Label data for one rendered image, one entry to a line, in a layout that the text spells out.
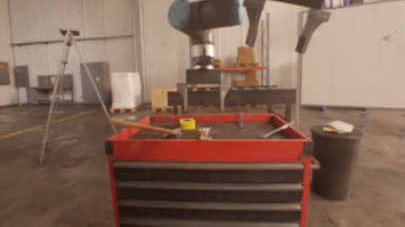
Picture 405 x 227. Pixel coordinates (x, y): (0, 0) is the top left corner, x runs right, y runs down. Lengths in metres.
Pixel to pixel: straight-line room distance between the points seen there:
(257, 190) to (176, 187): 0.28
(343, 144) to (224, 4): 1.73
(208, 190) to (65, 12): 11.12
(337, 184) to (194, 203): 1.67
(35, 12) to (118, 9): 4.20
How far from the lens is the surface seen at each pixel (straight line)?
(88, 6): 10.89
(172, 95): 3.75
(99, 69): 9.55
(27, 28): 12.77
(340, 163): 2.15
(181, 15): 0.64
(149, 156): 0.76
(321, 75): 2.91
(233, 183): 0.74
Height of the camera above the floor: 1.17
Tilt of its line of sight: 7 degrees down
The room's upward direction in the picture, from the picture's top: 1 degrees counter-clockwise
